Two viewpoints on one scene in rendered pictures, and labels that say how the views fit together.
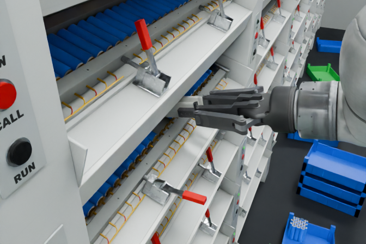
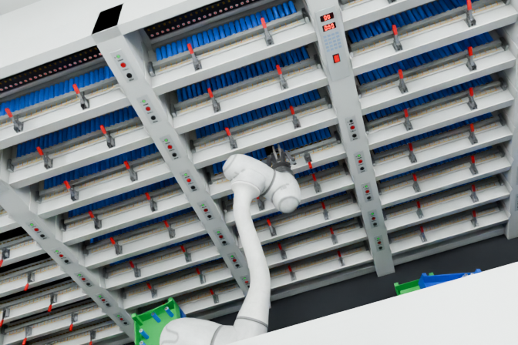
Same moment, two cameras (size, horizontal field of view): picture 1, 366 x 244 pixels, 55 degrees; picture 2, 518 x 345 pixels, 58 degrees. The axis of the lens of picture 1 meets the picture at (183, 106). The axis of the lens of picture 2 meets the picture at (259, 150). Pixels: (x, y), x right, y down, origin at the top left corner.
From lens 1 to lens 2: 1.69 m
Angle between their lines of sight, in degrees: 59
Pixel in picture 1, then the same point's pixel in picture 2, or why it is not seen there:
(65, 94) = (205, 141)
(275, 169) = not seen: outside the picture
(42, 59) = (178, 142)
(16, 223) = (176, 165)
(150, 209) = not seen: hidden behind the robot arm
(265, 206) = (479, 255)
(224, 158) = (336, 184)
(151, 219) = not seen: hidden behind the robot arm
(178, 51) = (259, 133)
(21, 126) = (174, 151)
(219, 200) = (348, 208)
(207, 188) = (310, 192)
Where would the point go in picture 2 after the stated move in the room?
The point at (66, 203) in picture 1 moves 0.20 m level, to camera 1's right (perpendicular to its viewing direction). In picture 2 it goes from (189, 165) to (210, 190)
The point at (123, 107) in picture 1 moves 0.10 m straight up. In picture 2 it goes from (219, 149) to (210, 130)
